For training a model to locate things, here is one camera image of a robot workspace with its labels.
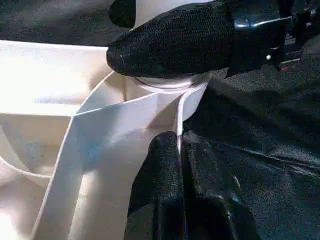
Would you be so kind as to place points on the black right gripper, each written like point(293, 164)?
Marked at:
point(275, 30)

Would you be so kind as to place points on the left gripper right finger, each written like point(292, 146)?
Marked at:
point(215, 195)

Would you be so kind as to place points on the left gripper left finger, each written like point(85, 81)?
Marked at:
point(157, 195)

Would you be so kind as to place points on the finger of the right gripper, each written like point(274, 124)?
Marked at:
point(180, 45)
point(122, 12)

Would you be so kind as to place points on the white plastic table leg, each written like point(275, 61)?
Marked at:
point(155, 7)

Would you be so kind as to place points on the white plastic table top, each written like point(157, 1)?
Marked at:
point(50, 90)

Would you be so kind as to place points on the black plastic mat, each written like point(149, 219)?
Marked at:
point(270, 150)

